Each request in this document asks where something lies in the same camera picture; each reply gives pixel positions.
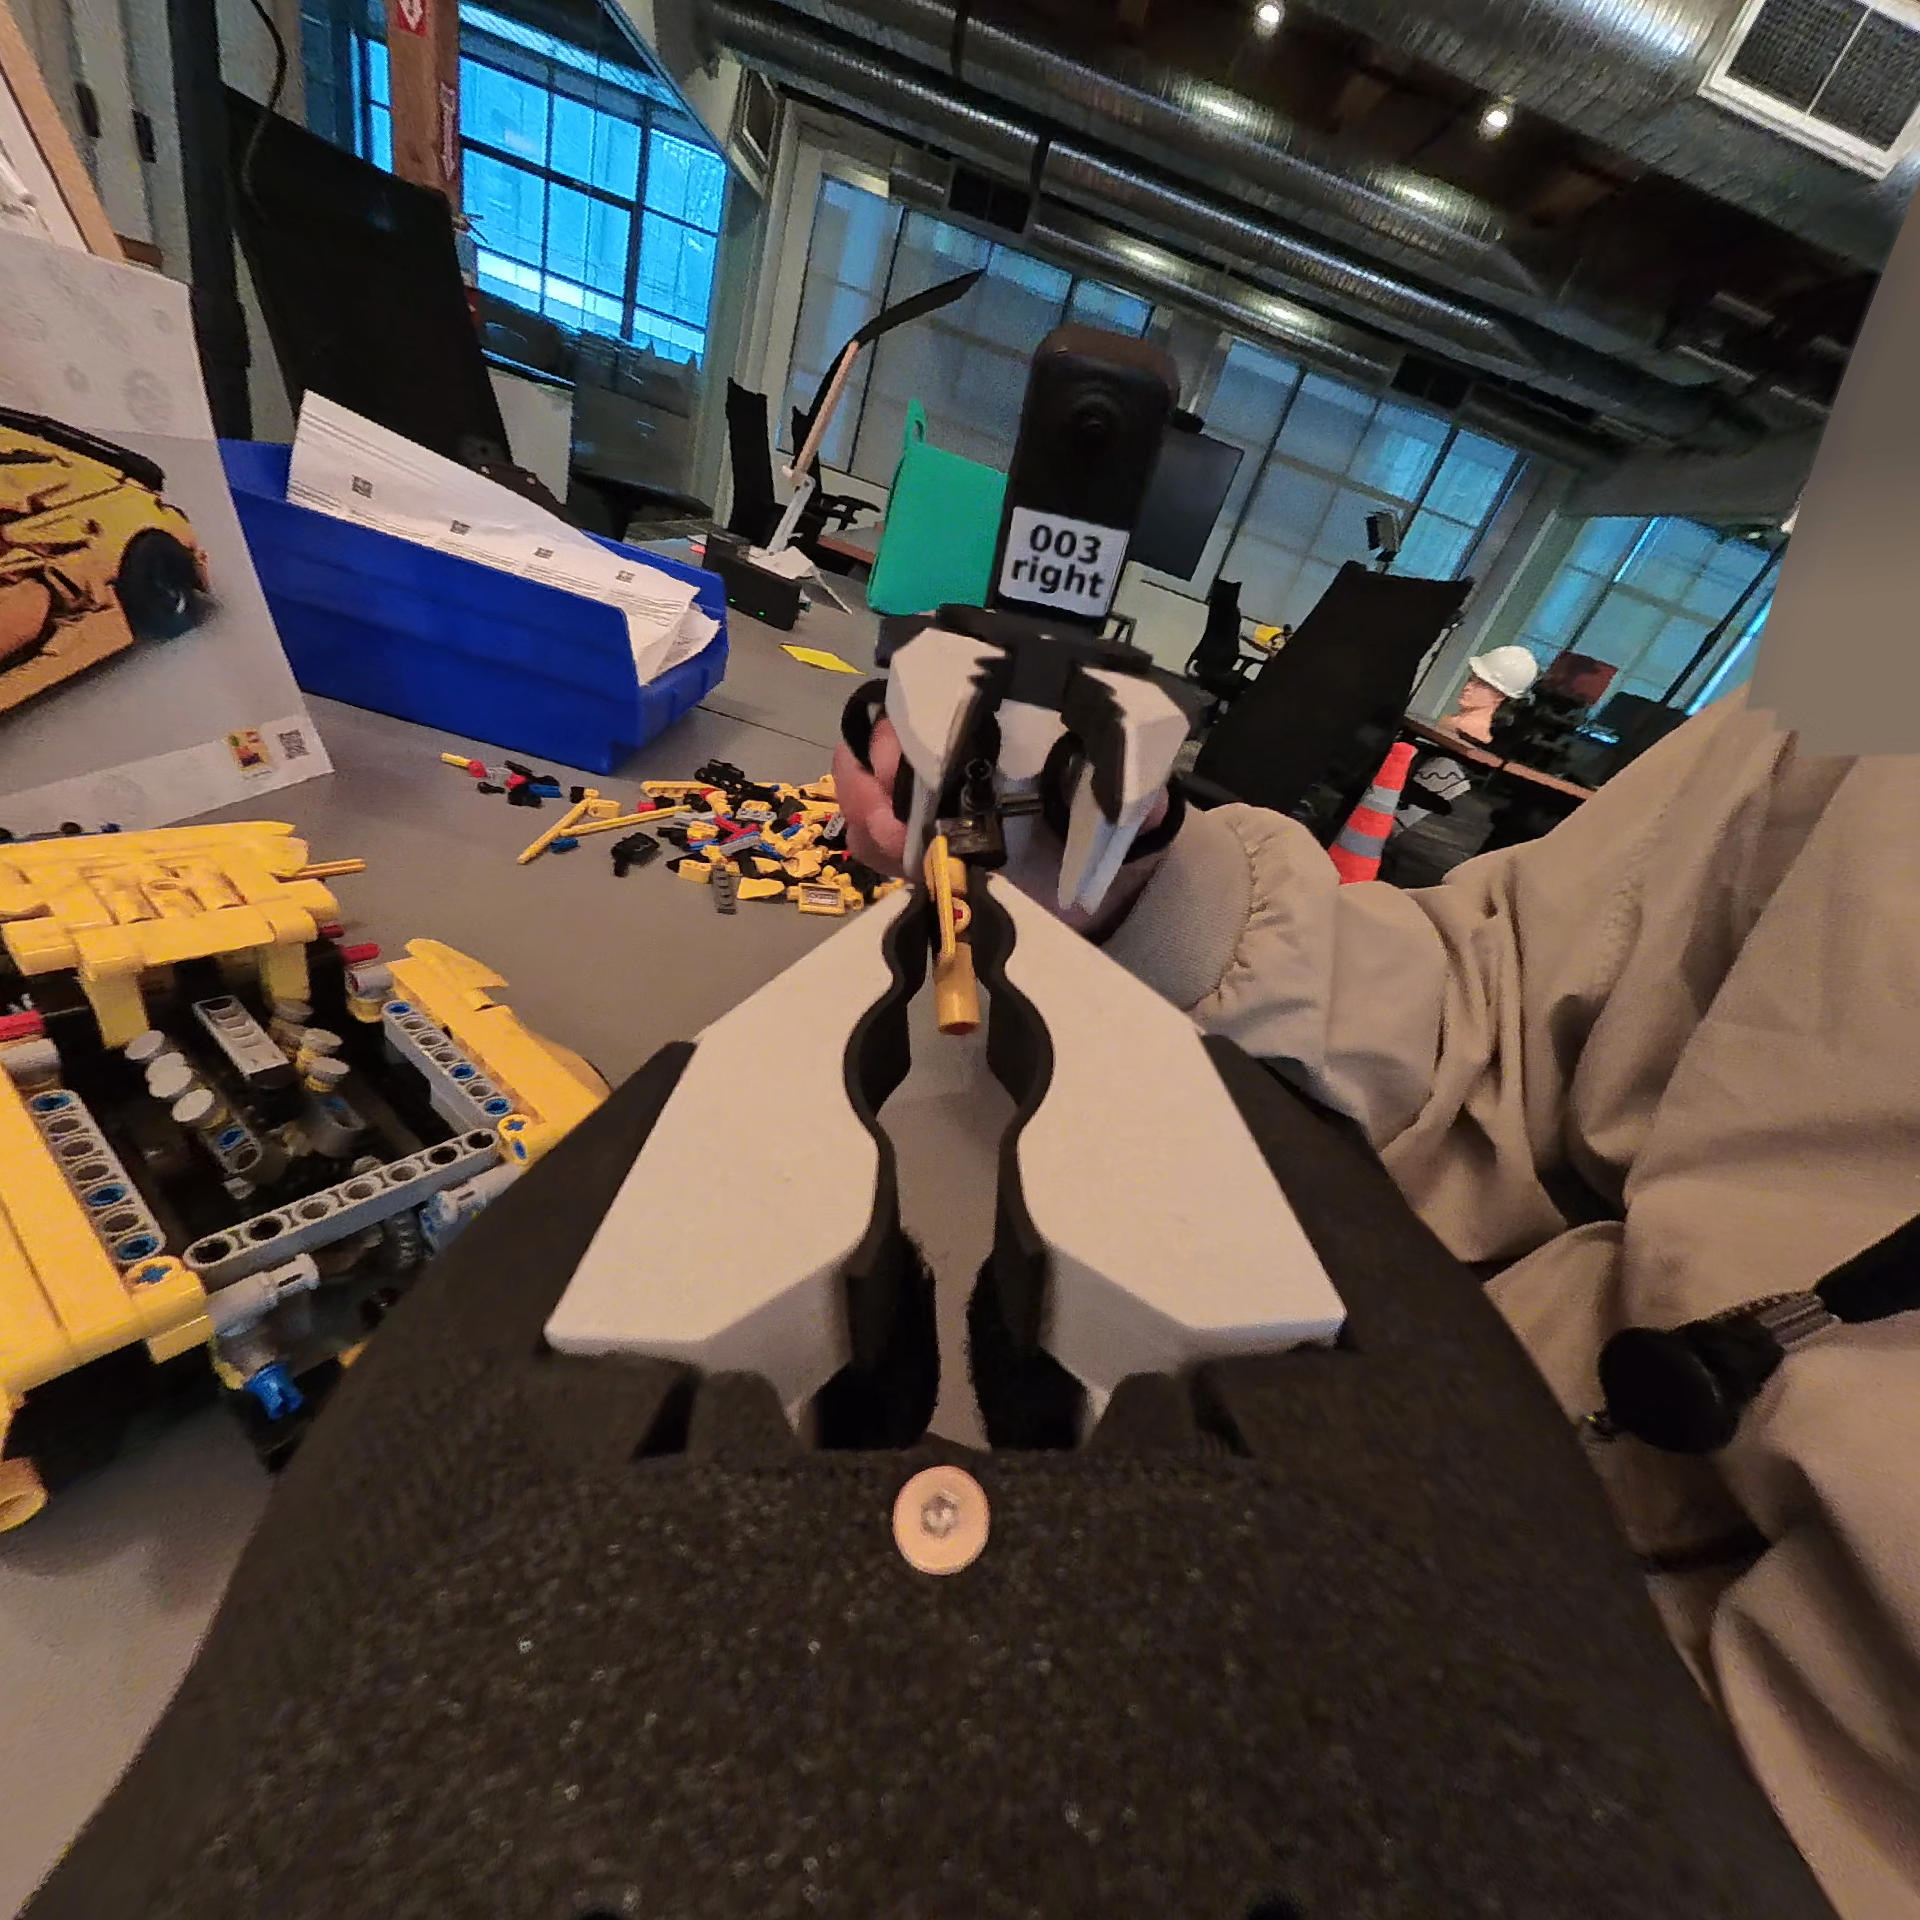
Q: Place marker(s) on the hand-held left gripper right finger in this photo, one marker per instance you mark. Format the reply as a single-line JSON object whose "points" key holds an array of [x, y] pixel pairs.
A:
{"points": [[1184, 1200]]}

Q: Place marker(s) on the black monitor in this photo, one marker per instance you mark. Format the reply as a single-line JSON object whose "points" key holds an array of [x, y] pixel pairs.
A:
{"points": [[359, 271]]}

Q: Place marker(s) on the wall television screen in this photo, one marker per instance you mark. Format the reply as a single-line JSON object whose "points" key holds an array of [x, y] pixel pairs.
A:
{"points": [[1200, 503]]}

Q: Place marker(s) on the person's right hand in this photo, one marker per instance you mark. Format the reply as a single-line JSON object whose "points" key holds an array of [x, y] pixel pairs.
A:
{"points": [[869, 809]]}

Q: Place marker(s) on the cluster of small toy pins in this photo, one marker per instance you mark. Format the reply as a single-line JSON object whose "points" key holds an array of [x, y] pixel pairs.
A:
{"points": [[510, 779]]}

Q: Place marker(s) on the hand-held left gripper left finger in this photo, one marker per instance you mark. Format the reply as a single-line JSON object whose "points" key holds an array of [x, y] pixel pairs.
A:
{"points": [[705, 1200]]}

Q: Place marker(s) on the pile of loose toy bricks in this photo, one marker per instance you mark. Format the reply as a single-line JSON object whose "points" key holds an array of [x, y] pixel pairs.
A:
{"points": [[751, 839]]}

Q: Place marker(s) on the black electronic box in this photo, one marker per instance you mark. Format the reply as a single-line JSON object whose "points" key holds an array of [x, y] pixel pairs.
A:
{"points": [[758, 586]]}

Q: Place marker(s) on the grey desk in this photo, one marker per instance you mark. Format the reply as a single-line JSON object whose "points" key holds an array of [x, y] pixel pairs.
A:
{"points": [[645, 961]]}

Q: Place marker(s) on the metal ventilation duct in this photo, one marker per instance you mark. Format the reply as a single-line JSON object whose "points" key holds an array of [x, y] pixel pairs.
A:
{"points": [[1200, 189]]}

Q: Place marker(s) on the black high-back chair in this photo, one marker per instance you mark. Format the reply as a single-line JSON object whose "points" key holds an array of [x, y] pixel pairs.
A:
{"points": [[751, 451]]}

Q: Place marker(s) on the yellow paper slip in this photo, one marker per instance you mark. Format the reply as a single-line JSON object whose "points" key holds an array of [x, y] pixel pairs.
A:
{"points": [[821, 656]]}

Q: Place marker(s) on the yellow toy connector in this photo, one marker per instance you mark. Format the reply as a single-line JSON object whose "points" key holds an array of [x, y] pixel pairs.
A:
{"points": [[953, 990]]}

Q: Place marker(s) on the white paper bags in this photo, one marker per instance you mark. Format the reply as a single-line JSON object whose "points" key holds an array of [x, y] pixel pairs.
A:
{"points": [[480, 518]]}

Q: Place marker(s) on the blue paned window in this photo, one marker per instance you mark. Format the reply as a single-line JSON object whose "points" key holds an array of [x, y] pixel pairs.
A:
{"points": [[585, 211]]}

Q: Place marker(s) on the blue plastic bin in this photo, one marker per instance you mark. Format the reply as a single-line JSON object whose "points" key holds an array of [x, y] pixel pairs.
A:
{"points": [[452, 646]]}

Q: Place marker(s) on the green felt bag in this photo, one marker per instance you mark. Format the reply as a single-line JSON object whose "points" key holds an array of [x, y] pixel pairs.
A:
{"points": [[938, 523]]}

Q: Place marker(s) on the yellow toy car model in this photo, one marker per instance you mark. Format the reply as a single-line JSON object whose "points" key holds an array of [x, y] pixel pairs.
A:
{"points": [[150, 901]]}

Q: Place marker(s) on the building instruction booklet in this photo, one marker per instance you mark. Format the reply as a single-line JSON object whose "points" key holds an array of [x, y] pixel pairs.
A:
{"points": [[150, 599]]}

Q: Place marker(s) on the person's right forearm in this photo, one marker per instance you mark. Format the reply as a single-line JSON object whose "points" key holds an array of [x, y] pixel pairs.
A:
{"points": [[1424, 961]]}

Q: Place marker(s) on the black partition panel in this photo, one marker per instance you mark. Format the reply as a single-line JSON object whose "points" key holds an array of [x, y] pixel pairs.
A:
{"points": [[1350, 691]]}

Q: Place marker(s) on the person's beige jacket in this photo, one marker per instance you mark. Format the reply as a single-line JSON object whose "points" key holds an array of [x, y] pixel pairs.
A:
{"points": [[1800, 1650]]}

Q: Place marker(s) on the black office chair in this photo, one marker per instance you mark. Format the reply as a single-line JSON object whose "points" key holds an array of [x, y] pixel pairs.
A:
{"points": [[1220, 639]]}

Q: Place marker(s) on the mannequin head white hard hat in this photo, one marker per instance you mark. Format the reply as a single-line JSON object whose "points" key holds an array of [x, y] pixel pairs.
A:
{"points": [[1505, 673]]}

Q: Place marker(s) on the white ceiling vent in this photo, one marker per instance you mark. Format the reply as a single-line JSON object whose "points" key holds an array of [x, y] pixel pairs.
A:
{"points": [[1816, 67]]}

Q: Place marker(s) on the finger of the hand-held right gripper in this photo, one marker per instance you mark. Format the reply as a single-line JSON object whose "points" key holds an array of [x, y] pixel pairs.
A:
{"points": [[1149, 750], [922, 705]]}

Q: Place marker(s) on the orange traffic cone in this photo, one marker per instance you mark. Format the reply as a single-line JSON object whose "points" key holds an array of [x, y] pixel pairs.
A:
{"points": [[1377, 825]]}

